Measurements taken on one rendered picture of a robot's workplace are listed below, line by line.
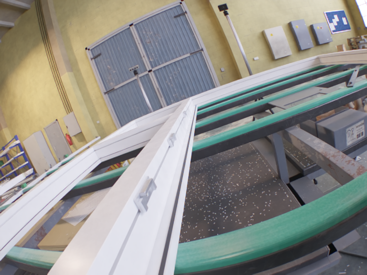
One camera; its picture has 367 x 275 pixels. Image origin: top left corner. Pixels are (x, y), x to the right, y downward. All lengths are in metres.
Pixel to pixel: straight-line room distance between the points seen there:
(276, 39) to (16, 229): 7.03
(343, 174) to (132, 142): 0.67
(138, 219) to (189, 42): 6.39
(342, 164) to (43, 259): 0.50
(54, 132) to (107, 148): 8.45
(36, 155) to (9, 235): 9.40
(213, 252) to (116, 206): 0.10
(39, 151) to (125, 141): 8.93
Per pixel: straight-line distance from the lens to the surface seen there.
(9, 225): 0.55
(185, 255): 0.20
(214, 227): 0.61
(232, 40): 6.24
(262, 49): 6.86
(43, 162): 9.68
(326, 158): 0.36
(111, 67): 7.09
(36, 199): 0.60
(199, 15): 6.82
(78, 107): 7.51
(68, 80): 7.74
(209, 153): 0.48
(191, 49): 6.42
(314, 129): 0.92
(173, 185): 0.29
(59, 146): 9.25
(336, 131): 0.79
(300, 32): 7.45
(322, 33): 8.04
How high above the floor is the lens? 1.01
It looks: 14 degrees down
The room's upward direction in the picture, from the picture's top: 22 degrees counter-clockwise
